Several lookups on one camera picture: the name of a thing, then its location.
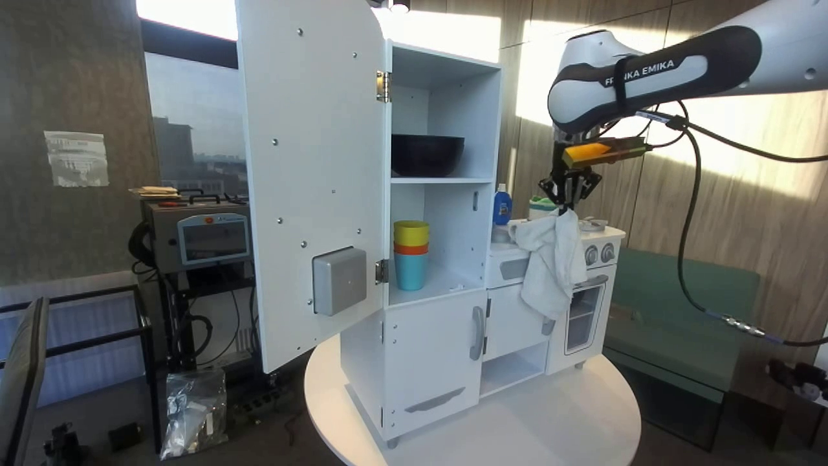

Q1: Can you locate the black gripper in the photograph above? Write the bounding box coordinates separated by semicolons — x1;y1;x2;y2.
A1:
537;157;606;214

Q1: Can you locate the white toy pot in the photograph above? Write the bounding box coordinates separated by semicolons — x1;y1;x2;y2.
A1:
524;191;559;222

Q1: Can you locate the blue bottle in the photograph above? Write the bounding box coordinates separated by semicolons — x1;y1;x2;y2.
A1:
491;181;515;228

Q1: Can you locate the black bowl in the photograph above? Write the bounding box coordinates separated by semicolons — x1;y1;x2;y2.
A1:
390;132;465;178

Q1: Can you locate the yellow plastic cup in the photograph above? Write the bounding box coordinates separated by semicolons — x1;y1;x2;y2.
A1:
394;219;432;250

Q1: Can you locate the blue plastic cup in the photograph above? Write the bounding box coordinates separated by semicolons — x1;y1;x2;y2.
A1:
394;250;432;295

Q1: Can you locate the green bench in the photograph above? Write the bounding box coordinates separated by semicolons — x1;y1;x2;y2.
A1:
602;249;766;451

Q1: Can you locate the white toy kitchen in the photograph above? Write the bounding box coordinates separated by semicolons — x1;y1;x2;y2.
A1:
339;8;628;447

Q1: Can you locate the round white table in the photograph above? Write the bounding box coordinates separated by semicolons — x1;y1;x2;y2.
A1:
302;330;643;466

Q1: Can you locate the white toy fridge door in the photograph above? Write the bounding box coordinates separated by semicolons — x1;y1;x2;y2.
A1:
233;0;396;374

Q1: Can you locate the black floor equipment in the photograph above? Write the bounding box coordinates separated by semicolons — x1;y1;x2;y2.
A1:
766;356;828;417

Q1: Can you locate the grey machine with screen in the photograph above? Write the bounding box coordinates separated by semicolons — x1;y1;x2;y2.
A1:
140;200;252;277

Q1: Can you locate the black equipment cart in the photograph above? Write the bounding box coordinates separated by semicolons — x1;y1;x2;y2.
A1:
126;255;262;451

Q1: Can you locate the tan flat box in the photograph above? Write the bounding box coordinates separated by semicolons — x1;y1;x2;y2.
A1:
126;184;185;205

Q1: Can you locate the clear plastic bag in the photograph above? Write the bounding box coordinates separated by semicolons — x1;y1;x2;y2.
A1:
158;364;229;461

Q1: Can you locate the paper sign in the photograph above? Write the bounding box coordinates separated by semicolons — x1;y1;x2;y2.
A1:
44;130;111;189

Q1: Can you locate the small black floor device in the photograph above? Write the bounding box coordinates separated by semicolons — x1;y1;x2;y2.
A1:
105;420;145;451
44;422;84;466

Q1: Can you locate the yellow wrist camera box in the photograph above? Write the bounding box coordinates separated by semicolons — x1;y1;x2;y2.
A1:
560;135;651;167

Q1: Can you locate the white wall radiator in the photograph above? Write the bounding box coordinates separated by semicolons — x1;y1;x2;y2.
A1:
0;286;150;409

